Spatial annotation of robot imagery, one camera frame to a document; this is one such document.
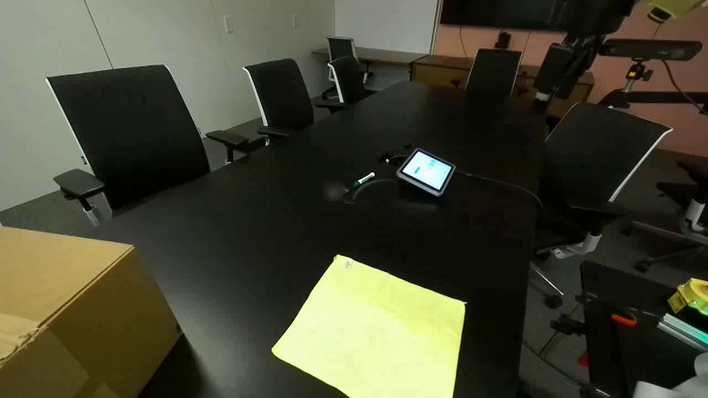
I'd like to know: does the grey tablet with lit screen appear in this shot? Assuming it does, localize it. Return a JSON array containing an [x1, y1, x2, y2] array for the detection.
[[395, 146, 460, 200]]

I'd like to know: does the yellow cloth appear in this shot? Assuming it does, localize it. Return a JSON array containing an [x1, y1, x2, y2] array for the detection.
[[270, 253, 469, 398]]

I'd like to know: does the black cable white connector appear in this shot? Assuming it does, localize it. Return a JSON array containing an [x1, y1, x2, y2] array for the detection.
[[351, 171, 406, 201]]

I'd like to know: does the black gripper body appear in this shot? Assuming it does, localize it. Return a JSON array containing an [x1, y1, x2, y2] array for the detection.
[[532, 40, 597, 102]]

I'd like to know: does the black tripod boom stand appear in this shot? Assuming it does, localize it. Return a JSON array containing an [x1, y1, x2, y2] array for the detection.
[[597, 61, 708, 116]]

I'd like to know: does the brown cardboard box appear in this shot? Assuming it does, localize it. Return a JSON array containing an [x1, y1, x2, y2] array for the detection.
[[0, 224, 184, 398]]

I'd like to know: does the yellow green plastic piece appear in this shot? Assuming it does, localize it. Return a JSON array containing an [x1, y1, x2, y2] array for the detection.
[[667, 277, 708, 317]]

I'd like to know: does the thin tablet cable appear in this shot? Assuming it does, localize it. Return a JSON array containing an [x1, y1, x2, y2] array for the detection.
[[458, 171, 548, 212]]

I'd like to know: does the black office chair white frame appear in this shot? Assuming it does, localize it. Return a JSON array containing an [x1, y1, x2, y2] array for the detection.
[[326, 35, 361, 65], [44, 63, 215, 228], [530, 99, 676, 311], [205, 59, 319, 165], [316, 54, 374, 116]]

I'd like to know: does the black robot mounting stand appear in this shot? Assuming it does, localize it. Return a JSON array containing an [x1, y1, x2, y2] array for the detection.
[[552, 260, 670, 398]]

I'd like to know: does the black wall screen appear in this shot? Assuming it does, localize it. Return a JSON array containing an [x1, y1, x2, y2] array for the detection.
[[438, 0, 594, 34]]

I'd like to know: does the orange clamp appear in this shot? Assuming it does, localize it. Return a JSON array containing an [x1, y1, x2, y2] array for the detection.
[[608, 312, 642, 333]]

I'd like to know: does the aluminium rail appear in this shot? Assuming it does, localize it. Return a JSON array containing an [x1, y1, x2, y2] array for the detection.
[[658, 312, 708, 350]]

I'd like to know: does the black stereo camera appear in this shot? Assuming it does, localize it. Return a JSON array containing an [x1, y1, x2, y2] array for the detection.
[[596, 38, 704, 65]]

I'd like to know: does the wooden sideboard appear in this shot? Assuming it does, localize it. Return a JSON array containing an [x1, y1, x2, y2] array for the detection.
[[408, 54, 596, 107]]

